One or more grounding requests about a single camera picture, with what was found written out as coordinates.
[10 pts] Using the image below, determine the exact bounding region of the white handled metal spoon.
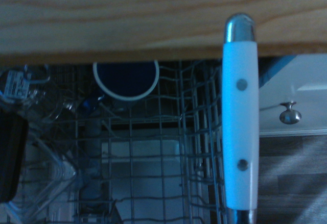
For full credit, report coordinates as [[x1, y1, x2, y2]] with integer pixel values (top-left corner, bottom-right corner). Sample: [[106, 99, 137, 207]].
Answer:
[[221, 13, 261, 224]]

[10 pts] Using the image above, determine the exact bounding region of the blue mug white rim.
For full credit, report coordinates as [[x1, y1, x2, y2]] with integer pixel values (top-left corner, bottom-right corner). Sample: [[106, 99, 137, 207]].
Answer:
[[92, 60, 160, 107]]

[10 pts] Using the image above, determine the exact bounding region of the clear glass with label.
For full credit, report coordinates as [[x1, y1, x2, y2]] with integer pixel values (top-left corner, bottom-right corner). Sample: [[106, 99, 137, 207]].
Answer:
[[0, 65, 77, 133]]

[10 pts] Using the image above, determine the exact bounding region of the round metal cabinet knob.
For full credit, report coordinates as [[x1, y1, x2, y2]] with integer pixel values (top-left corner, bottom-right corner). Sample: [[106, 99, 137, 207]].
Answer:
[[279, 101, 303, 125]]

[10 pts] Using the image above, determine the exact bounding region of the clear glass dish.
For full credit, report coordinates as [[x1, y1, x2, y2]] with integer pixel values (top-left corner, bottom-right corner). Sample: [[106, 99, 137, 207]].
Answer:
[[7, 132, 79, 224]]

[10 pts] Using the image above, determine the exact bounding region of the white cabinet under worktop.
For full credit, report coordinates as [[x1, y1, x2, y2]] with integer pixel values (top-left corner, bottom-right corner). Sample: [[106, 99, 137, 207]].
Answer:
[[257, 54, 327, 137]]

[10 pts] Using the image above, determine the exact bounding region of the grey wire dishwasher rack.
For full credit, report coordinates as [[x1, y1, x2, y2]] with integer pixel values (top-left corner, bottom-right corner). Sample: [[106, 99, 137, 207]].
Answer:
[[0, 60, 227, 224]]

